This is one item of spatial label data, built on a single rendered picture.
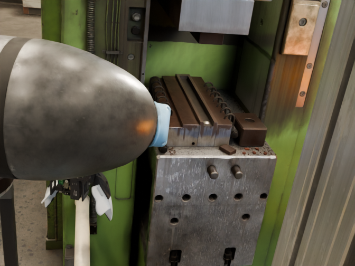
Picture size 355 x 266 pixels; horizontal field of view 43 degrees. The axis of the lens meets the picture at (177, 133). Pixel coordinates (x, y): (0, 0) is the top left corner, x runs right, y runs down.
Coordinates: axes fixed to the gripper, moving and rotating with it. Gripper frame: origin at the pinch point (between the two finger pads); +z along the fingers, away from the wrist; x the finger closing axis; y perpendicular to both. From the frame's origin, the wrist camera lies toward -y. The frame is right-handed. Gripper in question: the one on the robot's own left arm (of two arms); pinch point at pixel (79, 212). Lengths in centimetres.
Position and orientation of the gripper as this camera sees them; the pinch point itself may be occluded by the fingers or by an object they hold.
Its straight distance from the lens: 104.2
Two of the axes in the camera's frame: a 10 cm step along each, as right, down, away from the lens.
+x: 9.8, 1.8, -1.1
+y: -1.8, 4.3, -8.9
